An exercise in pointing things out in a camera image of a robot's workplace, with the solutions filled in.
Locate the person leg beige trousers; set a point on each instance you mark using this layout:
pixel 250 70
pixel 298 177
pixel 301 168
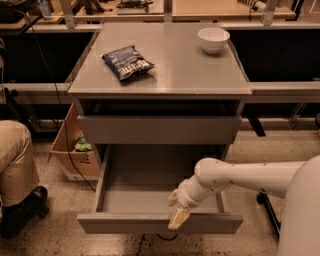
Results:
pixel 18 173

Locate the white bowl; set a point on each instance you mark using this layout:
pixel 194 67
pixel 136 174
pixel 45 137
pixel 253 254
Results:
pixel 213 40

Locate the wooden workbench background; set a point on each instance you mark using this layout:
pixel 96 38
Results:
pixel 227 13

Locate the blue chip bag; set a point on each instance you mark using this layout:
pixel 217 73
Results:
pixel 127 62

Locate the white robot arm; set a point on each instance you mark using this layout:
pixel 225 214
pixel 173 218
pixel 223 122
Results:
pixel 298 183

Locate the grey drawer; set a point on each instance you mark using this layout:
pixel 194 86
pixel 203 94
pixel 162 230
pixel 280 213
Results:
pixel 159 130
pixel 135 184

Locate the green object in box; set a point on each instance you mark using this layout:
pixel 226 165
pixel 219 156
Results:
pixel 82 145

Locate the grey drawer cabinet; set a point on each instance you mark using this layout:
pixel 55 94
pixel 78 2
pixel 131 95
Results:
pixel 185 81

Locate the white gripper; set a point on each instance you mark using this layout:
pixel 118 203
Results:
pixel 183 197

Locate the black chair base leg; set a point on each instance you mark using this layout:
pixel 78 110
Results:
pixel 263 199

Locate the cardboard box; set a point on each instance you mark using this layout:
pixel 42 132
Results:
pixel 76 165

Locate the black shoe left person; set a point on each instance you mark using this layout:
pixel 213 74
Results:
pixel 15 218

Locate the grey top drawer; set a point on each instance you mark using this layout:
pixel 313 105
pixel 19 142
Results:
pixel 159 130

